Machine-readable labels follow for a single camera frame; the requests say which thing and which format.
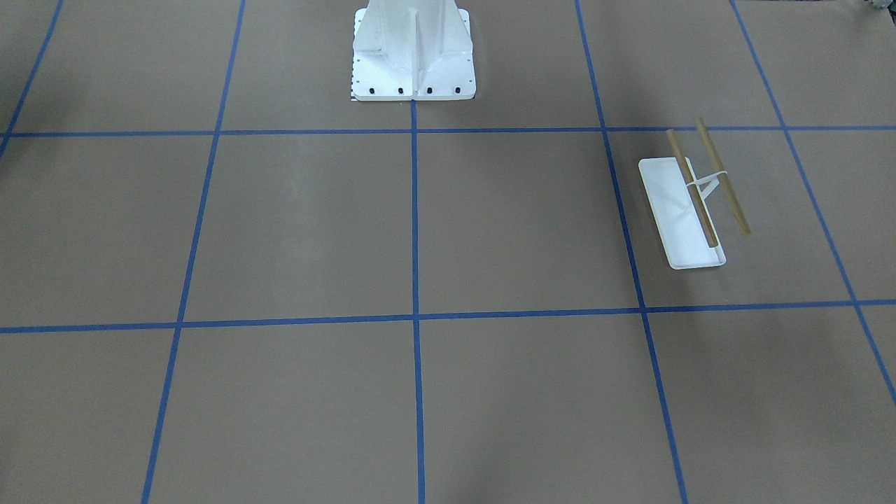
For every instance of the wooden white towel rack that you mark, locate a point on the wooden white towel rack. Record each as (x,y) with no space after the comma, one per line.
(678,201)

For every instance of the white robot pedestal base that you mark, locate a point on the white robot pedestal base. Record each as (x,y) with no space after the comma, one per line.
(412,50)

